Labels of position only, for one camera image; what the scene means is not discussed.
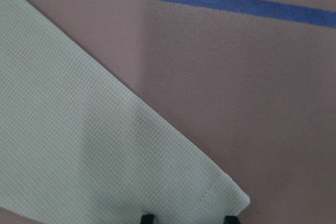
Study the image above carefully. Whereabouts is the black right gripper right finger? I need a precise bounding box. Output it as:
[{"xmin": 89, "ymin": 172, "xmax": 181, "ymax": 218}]
[{"xmin": 225, "ymin": 216, "xmax": 239, "ymax": 224}]

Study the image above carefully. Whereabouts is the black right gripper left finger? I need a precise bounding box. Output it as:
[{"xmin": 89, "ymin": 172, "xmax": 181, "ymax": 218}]
[{"xmin": 141, "ymin": 214, "xmax": 154, "ymax": 224}]

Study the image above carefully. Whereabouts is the sage green long-sleeve shirt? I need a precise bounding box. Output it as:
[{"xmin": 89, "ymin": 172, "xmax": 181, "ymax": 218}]
[{"xmin": 1, "ymin": 0, "xmax": 250, "ymax": 223}]

